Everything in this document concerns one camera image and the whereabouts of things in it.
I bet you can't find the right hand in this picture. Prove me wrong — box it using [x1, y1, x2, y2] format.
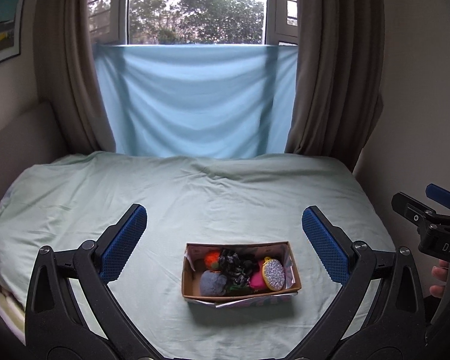
[429, 260, 450, 298]

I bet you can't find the light blue window sheet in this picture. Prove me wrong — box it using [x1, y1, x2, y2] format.
[94, 45, 297, 158]

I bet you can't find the cardboard box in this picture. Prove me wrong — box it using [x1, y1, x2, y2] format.
[181, 241, 302, 309]

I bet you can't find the right brown curtain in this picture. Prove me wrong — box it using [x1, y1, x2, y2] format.
[285, 0, 385, 170]

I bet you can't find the green tissue pack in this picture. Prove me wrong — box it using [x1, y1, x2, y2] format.
[225, 285, 250, 297]

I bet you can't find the window frame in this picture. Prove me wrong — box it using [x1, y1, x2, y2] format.
[87, 0, 297, 45]

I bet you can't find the left brown curtain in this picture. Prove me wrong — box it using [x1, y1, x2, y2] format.
[33, 0, 116, 154]

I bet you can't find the brown curtain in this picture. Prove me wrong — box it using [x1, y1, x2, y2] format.
[33, 0, 116, 154]
[285, 0, 385, 170]

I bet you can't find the grey fuzzy sock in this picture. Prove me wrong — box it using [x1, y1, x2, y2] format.
[200, 271, 227, 297]

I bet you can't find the orange pompom toy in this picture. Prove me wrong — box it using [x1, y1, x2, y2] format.
[204, 250, 221, 272]

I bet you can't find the pale green bed sheet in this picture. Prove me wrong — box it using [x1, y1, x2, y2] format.
[0, 152, 394, 359]

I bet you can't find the glittery round sponge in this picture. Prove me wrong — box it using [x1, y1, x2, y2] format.
[262, 257, 285, 292]

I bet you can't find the black patterned cloth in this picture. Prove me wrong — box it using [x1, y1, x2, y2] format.
[219, 248, 258, 286]

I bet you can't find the magenta zip pouch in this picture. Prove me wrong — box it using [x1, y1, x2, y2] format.
[249, 260, 268, 292]

